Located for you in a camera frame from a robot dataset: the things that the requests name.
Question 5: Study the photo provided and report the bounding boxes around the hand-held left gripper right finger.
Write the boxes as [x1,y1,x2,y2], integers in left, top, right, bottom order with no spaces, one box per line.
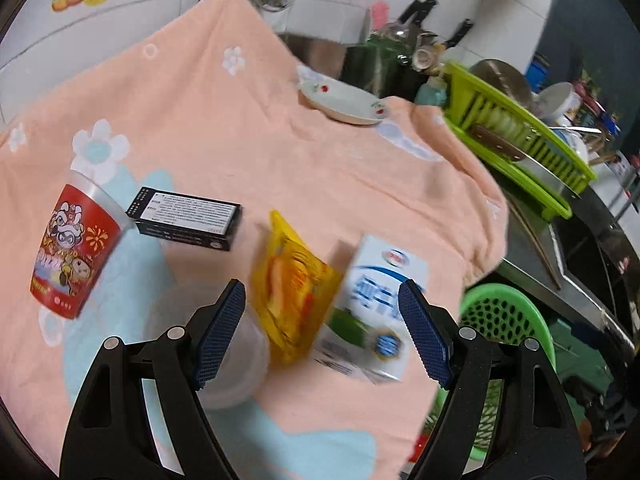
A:
[398,280,586,480]

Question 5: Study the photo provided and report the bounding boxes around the green plastic dish rack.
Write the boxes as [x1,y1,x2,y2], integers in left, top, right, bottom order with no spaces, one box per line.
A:
[442,60,598,221]

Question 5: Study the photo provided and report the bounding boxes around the white blue milk carton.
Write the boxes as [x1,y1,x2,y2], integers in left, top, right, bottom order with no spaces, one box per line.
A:
[312,234,431,385]

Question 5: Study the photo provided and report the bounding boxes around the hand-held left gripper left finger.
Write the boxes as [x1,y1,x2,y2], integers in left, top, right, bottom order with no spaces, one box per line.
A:
[60,279,247,480]

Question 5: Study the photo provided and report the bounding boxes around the clear plastic container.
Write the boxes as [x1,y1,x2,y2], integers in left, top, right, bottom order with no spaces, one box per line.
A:
[142,282,272,411]

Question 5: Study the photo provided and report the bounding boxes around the white flower-print plate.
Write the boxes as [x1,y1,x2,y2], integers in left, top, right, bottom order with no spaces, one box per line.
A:
[298,72,390,126]

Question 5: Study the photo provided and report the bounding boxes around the wooden chopstick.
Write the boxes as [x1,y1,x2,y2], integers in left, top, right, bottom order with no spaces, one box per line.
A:
[517,205,564,291]

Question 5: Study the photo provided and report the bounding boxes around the green perforated plastic basket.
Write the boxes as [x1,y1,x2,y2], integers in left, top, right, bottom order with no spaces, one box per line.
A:
[420,282,556,463]

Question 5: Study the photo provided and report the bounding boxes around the teal soap bottle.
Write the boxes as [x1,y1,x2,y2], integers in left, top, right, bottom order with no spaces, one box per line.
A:
[417,72,449,109]

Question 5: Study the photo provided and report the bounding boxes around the black printed box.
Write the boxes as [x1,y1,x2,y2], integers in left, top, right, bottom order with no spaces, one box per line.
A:
[125,186,244,253]

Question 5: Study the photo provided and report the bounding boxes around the steel pot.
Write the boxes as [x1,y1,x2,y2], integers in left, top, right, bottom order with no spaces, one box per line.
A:
[470,59,532,106]

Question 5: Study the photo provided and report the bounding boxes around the black-handled kitchen knife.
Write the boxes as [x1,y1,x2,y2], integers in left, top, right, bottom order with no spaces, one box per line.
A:
[446,19,475,49]
[399,0,436,27]

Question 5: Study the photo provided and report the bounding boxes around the peach flower-print towel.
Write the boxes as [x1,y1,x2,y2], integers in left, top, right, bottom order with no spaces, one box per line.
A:
[0,0,511,480]

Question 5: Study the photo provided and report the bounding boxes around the steel sink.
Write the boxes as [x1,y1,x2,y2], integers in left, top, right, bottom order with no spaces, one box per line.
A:
[550,195,640,343]

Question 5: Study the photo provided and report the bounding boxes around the red printed plastic cup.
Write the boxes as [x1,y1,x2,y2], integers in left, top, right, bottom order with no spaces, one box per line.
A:
[29,169,136,320]

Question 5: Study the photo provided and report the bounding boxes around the yellow snack wrapper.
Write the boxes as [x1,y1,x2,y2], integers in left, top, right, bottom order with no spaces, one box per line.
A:
[251,210,344,365]

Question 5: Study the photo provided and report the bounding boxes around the green base cabinet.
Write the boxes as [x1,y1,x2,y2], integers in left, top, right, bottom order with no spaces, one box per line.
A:
[545,310,632,411]

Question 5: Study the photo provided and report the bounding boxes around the white bowl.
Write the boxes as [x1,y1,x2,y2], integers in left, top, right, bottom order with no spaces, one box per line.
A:
[532,81,581,127]

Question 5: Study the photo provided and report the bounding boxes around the cleaver with wooden handle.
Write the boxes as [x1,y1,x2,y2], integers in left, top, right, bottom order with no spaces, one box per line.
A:
[472,124,583,199]

